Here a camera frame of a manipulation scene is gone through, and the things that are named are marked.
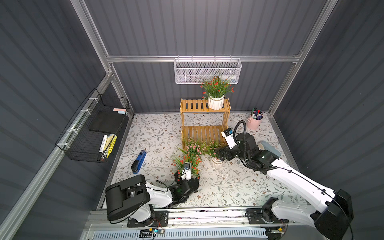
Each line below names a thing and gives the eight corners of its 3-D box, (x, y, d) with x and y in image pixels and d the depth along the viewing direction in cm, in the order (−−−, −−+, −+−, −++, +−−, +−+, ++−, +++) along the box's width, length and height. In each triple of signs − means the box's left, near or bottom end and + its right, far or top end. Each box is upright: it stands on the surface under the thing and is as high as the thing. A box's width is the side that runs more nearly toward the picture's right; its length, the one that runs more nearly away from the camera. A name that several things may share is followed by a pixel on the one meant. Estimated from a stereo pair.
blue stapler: (131, 173, 91) (128, 170, 88) (142, 153, 100) (140, 149, 96) (136, 174, 90) (134, 171, 87) (147, 154, 99) (145, 150, 96)
